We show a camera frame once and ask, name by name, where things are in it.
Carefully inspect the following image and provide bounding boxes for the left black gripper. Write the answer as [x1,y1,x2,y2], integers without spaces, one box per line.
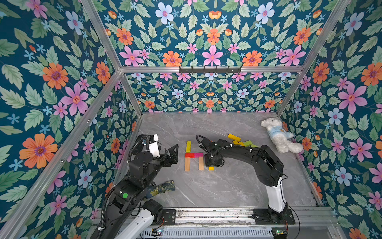
[139,143,179,188]

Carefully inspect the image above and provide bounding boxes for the natural wood block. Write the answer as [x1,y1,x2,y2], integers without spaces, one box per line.
[199,156,204,170]
[185,157,191,171]

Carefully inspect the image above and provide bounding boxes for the small red block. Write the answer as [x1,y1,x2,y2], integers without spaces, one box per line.
[185,153,195,158]

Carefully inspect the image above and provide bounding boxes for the long yellow block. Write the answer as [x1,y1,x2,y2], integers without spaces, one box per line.
[186,141,192,153]

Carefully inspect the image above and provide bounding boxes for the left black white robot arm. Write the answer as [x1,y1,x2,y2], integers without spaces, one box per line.
[91,134,179,239]

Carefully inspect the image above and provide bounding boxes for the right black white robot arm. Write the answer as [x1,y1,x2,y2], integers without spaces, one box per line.
[196,135,287,215]

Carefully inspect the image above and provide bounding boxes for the yellow block at pile top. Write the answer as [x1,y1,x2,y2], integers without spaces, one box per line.
[228,134,241,142]

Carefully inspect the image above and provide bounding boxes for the light green block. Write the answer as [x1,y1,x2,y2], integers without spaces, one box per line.
[243,140,252,147]

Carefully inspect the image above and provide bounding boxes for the floral fabric pouch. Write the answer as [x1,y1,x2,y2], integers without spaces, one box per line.
[143,180,176,200]

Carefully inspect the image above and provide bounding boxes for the white teddy bear plush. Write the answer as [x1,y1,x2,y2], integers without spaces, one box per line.
[261,118,303,154]

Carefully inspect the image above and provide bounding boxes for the white vented strip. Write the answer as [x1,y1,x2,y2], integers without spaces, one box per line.
[135,228,274,239]

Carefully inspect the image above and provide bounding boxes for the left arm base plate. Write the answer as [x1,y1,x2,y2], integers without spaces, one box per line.
[150,209,177,226]

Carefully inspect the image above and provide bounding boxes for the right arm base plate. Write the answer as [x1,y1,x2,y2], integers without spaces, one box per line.
[252,208,296,225]

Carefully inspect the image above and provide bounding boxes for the metal hook rail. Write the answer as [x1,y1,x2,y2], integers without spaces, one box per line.
[178,66,242,74]

